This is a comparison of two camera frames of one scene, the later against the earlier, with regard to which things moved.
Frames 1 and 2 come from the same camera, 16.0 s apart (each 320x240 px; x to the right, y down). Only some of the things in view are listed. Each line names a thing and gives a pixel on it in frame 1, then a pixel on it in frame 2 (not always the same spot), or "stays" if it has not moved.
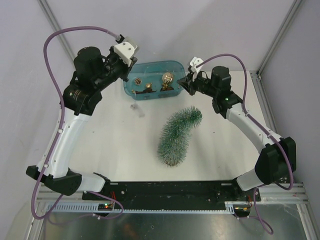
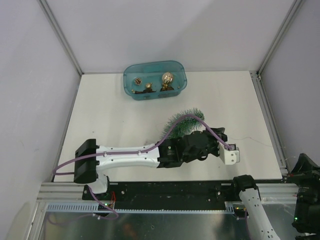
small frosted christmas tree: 174,137 stays
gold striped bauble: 167,77 stays
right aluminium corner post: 295,6 stays
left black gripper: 127,69 -> 214,139
